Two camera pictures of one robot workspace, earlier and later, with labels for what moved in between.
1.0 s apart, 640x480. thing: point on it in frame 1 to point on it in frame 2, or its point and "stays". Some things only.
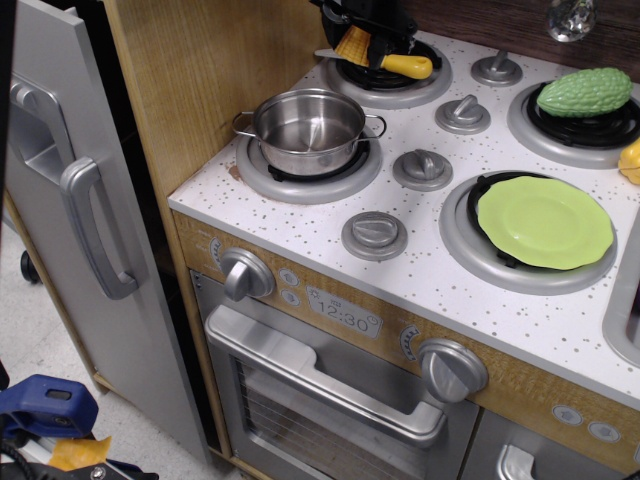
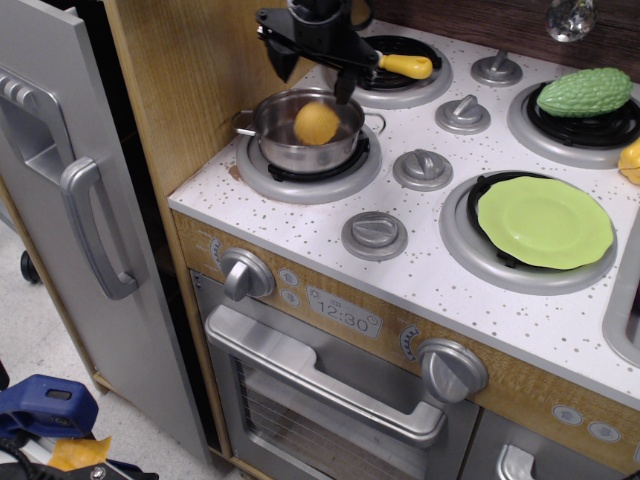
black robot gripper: x=395 y=15 to x=324 y=30
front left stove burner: x=314 y=189 stays
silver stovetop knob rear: x=497 y=71 stays
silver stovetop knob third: x=422 y=170 stays
